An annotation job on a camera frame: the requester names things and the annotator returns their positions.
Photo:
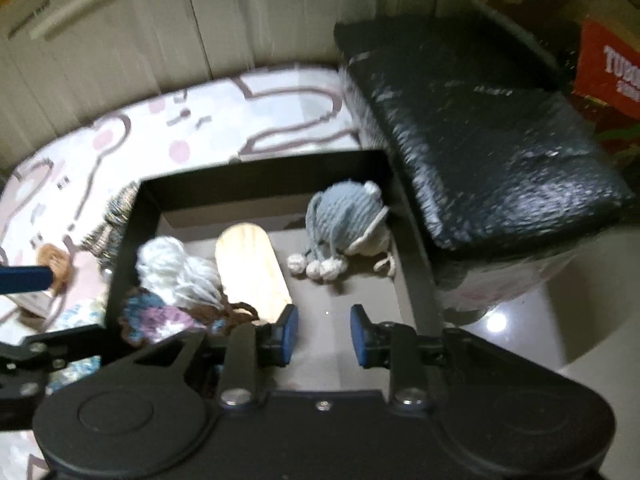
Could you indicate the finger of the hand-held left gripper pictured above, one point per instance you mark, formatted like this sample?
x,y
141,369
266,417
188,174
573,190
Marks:
x,y
45,352
25,279

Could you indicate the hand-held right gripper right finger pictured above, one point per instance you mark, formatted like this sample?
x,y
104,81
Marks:
x,y
358,335

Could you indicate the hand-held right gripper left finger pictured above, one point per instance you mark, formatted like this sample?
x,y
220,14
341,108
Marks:
x,y
289,332

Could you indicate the small yellow white carton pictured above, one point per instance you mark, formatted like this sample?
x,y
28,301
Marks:
x,y
32,305

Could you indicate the black cardboard box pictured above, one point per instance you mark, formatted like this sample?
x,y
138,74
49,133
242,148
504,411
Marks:
x,y
330,290

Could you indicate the oval wooden board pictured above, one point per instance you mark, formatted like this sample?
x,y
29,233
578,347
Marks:
x,y
252,270

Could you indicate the grey knitted mouse toy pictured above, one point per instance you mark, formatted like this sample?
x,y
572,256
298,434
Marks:
x,y
340,210

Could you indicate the white yarn bundle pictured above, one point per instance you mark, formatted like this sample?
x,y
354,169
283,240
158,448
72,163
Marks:
x,y
170,265

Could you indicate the bear printed blanket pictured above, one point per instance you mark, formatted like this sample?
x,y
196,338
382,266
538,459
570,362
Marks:
x,y
150,125

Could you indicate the black wrapped storage bin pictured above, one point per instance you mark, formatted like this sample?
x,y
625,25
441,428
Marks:
x,y
475,135

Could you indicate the red beer carton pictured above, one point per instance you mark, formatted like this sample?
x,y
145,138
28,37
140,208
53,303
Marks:
x,y
610,60

